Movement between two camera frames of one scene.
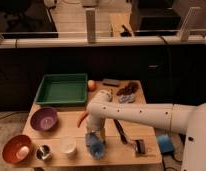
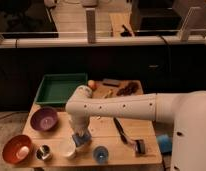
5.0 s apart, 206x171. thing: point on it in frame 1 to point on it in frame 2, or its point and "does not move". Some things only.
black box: (154, 16) does not move
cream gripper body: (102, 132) to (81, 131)
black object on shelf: (125, 33) does not move
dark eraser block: (111, 82) does not move
